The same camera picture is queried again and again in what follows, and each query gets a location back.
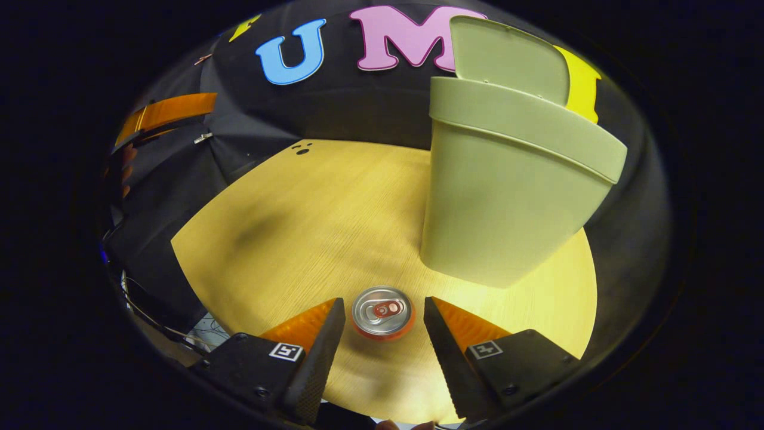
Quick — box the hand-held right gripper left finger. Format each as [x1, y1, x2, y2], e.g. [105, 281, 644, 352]
[190, 297, 347, 426]

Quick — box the black cable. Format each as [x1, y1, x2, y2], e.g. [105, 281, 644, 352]
[121, 270, 208, 354]

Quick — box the wooden desktop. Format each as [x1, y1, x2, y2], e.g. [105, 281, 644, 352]
[171, 139, 597, 425]

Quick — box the pale green garbage bin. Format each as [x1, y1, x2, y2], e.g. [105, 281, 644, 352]
[421, 15, 629, 288]

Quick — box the red pop can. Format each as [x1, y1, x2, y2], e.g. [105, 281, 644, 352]
[351, 286, 417, 342]

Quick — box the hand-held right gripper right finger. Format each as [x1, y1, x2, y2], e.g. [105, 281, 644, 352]
[424, 296, 581, 423]

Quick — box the black backdrop cloth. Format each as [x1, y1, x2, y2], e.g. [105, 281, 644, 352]
[101, 3, 672, 359]

